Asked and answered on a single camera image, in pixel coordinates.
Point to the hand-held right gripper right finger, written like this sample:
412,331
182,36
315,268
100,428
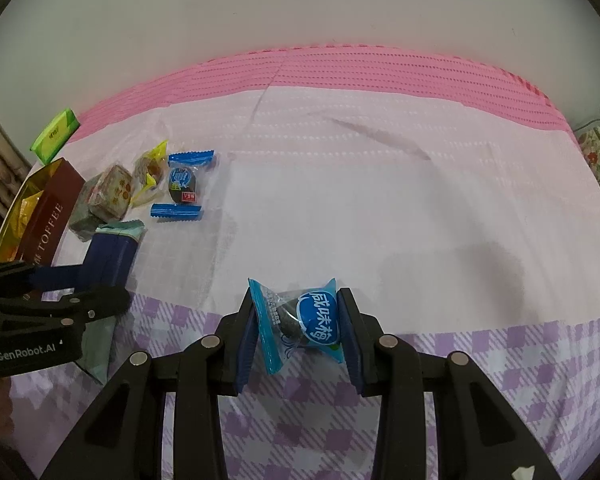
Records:
352,347

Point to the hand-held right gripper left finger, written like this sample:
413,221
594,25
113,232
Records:
245,342

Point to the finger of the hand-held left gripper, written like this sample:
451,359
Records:
95,300
55,277

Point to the navy snack packet mint ends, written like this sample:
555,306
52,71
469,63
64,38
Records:
112,250

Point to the light blue plum candy packet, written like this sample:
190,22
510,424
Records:
305,322

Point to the brown and gold tin box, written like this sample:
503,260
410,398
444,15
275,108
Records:
42,220

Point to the yellow brown snack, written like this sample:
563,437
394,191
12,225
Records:
149,172

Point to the dark green snack packet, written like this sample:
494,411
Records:
84,222

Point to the brown cube snack clear wrapper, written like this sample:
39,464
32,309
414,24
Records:
111,192

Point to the bamboo furniture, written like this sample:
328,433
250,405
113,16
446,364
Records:
5,172

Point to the green tissue packet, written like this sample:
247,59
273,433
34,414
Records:
55,136

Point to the dark plum candy blue ends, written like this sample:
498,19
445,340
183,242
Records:
184,185

